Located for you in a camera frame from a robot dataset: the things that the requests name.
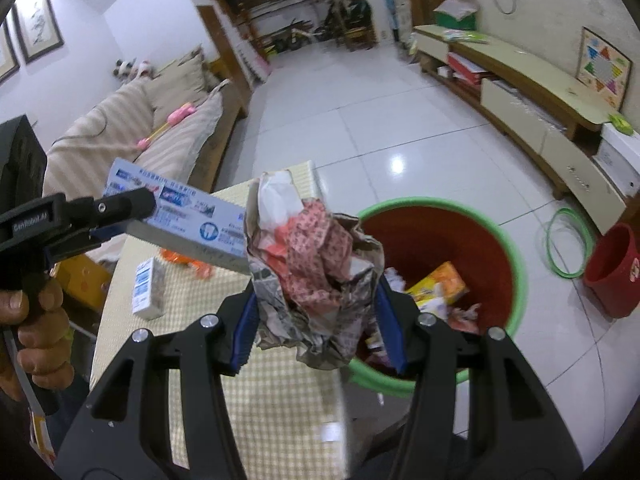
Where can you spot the orange cardboard box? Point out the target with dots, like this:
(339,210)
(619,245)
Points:
(84,281)

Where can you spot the plush toys on sofa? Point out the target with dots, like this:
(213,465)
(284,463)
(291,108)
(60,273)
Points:
(126,71)

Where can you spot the orange plastic bag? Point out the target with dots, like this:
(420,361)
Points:
(201,270)

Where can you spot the yellow iced tea carton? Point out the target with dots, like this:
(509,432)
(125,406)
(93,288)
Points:
(441,288)

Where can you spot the red plastic bucket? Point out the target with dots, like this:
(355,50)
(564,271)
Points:
(612,271)

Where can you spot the blue toothpaste box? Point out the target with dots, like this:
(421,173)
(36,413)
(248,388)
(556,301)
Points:
(185,220)

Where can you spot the pink toy wand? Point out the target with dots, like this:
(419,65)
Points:
(172,120)

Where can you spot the green box with papers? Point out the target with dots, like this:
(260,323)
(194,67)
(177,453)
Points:
(457,14)

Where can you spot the green rimmed red trash bin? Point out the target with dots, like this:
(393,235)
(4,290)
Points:
(453,260)

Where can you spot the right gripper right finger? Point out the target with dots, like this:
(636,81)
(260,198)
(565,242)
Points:
(515,430)

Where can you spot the newspaper ball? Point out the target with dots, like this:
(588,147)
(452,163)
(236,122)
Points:
(314,273)

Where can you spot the left hand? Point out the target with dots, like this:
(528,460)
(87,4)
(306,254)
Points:
(46,349)

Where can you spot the white blue milk carton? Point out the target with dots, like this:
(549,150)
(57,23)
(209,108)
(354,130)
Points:
(148,295)

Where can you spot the beige sofa cushion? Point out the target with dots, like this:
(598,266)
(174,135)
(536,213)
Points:
(176,85)

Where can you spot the chinese checkers board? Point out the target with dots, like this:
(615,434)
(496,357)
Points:
(603,68)

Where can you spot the long low TV cabinet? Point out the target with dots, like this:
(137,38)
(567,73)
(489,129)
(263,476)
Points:
(554,118)

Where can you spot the green hoop on floor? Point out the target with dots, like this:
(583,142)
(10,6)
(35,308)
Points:
(568,244)

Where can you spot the white box by cabinet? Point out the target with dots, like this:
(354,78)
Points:
(618,156)

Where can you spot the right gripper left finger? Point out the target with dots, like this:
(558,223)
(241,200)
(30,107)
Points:
(122,432)

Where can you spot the framed wall picture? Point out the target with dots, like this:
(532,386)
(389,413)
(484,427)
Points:
(36,27)

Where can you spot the beige striped sofa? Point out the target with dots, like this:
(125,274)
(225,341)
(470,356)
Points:
(191,152)

